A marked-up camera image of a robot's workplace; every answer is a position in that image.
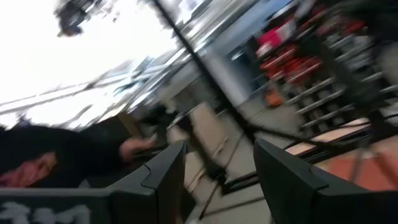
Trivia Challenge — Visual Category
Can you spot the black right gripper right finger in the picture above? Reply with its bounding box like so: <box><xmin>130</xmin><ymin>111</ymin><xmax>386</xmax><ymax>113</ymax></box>
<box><xmin>253</xmin><ymin>138</ymin><xmax>398</xmax><ymax>224</ymax></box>

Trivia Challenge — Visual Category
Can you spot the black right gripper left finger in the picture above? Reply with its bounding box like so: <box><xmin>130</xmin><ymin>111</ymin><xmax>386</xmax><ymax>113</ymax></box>
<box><xmin>0</xmin><ymin>139</ymin><xmax>187</xmax><ymax>224</ymax></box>

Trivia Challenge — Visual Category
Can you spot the person's hand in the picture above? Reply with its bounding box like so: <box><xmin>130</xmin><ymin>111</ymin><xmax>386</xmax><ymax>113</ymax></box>
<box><xmin>119</xmin><ymin>138</ymin><xmax>156</xmax><ymax>163</ymax></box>

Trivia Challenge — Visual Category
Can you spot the person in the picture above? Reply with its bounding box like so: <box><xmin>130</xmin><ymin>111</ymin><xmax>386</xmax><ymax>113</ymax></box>
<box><xmin>0</xmin><ymin>116</ymin><xmax>158</xmax><ymax>189</ymax></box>

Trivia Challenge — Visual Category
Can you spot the storage rack with red bins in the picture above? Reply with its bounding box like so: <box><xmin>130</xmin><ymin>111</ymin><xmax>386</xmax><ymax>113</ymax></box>
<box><xmin>254</xmin><ymin>0</ymin><xmax>398</xmax><ymax>131</ymax></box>

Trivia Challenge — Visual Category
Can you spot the black metal shelf frame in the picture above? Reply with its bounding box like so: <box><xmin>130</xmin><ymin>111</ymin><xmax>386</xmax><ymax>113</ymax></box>
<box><xmin>152</xmin><ymin>0</ymin><xmax>398</xmax><ymax>195</ymax></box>

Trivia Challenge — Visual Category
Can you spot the black ceiling cord reel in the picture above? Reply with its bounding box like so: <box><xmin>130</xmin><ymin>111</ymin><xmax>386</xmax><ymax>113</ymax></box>
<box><xmin>55</xmin><ymin>0</ymin><xmax>86</xmax><ymax>37</ymax></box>

